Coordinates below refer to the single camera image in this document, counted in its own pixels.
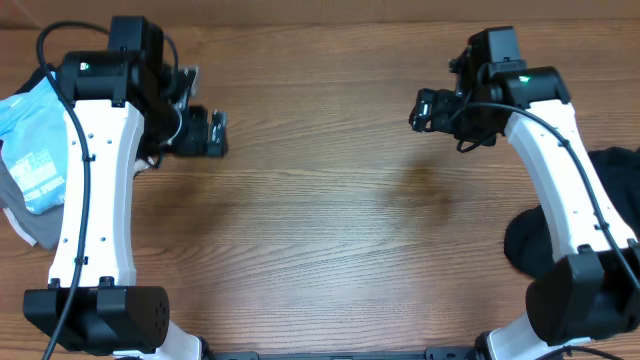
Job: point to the folded black shirt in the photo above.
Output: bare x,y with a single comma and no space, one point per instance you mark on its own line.
36,77

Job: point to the light blue t-shirt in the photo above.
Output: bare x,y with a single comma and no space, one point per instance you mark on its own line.
33,132

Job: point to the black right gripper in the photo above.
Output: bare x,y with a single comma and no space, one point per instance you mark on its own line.
441,102

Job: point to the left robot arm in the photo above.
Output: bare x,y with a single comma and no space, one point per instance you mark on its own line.
122,104

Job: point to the folded grey shirt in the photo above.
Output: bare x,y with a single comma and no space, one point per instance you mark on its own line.
43,229

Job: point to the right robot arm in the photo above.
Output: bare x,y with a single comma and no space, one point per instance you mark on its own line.
592,292

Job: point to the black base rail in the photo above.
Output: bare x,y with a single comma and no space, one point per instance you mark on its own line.
340,355

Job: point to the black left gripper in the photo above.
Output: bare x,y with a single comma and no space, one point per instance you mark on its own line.
195,141

